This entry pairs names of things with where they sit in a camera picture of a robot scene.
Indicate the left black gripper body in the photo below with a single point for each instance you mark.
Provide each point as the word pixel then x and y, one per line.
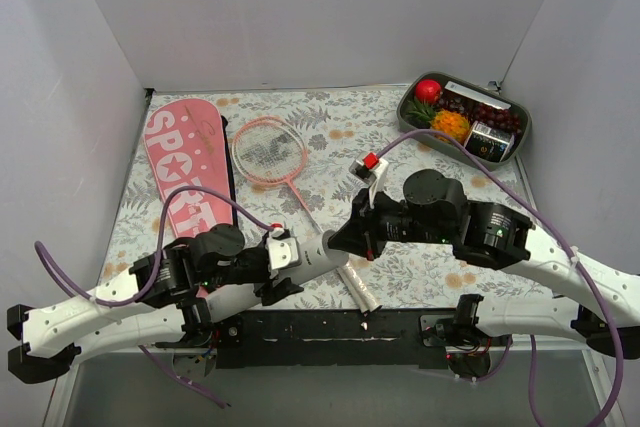
pixel 273 278

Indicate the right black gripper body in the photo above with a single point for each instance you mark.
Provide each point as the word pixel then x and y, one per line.
pixel 363 226

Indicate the white shuttlecock tube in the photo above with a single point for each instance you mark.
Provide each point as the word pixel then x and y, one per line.
pixel 316 259

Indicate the pink badminton racket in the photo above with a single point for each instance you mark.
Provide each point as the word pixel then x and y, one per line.
pixel 273 155

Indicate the pink racket cover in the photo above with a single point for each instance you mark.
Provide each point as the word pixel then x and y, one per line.
pixel 185 141

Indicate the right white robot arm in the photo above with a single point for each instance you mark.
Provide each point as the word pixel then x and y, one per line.
pixel 592 303

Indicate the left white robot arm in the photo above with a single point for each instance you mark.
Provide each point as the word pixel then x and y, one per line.
pixel 53 338

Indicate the floral table cloth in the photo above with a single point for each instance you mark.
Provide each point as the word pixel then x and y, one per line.
pixel 338 126

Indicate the green leafy sprig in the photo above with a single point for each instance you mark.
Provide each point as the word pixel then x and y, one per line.
pixel 422 113

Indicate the dark red grapes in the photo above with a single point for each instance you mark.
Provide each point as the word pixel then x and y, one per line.
pixel 474 111

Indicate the red apple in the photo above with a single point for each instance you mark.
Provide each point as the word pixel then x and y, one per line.
pixel 428 91

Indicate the white box in tray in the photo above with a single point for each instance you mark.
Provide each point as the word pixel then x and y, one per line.
pixel 476 95

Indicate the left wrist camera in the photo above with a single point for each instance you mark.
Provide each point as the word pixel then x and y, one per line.
pixel 283 249

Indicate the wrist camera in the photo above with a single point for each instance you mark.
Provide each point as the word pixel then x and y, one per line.
pixel 283 249
pixel 372 170

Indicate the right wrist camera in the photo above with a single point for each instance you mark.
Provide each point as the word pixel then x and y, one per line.
pixel 372 170

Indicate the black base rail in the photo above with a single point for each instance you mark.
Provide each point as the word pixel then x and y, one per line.
pixel 419 337

